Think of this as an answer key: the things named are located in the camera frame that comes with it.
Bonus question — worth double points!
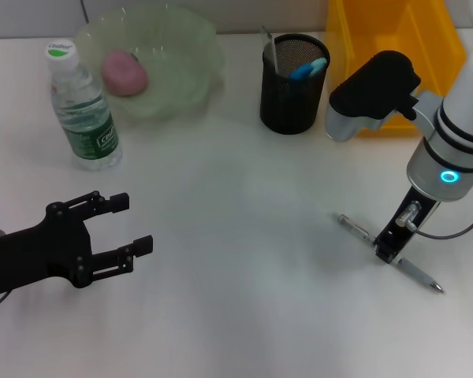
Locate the clear plastic ruler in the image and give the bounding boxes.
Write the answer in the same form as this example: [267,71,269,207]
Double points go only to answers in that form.
[260,25,281,76]

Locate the translucent green fruit plate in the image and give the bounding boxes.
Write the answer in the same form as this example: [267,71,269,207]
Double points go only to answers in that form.
[73,3,228,123]

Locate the clear green-label water bottle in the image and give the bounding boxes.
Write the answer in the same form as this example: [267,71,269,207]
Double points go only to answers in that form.
[45,38,123,172]

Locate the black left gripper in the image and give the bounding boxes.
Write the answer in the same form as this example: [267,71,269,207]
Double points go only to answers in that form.
[0,190,155,298]

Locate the yellow plastic bin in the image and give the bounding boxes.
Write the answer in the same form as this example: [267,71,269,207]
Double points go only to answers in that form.
[325,0,467,138]

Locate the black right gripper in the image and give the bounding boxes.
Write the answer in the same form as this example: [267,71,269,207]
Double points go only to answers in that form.
[372,183,442,265]

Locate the blue capped scissors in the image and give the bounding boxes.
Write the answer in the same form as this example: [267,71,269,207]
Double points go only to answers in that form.
[288,57,328,83]

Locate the black mesh pen holder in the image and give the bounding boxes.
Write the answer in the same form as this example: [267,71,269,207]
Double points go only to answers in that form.
[259,33,331,135]

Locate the pink toy peach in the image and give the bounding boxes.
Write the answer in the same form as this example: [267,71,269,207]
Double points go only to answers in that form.
[101,49,149,98]

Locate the grey click pen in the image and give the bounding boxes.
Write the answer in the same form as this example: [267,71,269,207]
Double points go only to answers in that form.
[335,212,445,295]

